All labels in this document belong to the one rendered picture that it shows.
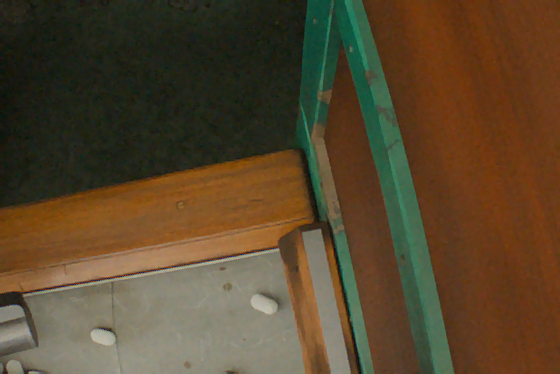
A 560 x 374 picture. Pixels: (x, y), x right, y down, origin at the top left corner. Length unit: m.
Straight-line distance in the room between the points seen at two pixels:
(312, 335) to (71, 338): 0.33
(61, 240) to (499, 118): 0.80
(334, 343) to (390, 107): 0.43
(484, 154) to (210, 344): 0.72
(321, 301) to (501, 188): 0.59
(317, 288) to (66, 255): 0.34
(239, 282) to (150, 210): 0.14
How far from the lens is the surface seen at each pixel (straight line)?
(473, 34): 0.38
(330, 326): 0.94
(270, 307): 1.05
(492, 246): 0.41
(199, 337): 1.07
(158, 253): 1.07
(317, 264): 0.95
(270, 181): 1.07
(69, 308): 1.10
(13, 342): 0.97
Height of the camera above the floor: 1.80
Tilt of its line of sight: 75 degrees down
